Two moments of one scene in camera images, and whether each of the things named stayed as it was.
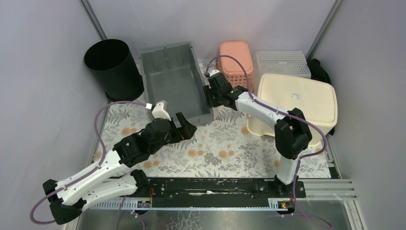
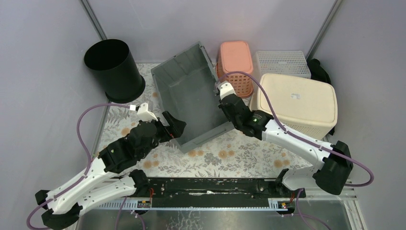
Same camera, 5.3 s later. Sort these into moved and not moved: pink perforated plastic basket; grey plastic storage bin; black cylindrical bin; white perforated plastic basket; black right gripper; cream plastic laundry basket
Moved: black right gripper; grey plastic storage bin
Not moved: cream plastic laundry basket; black cylindrical bin; pink perforated plastic basket; white perforated plastic basket
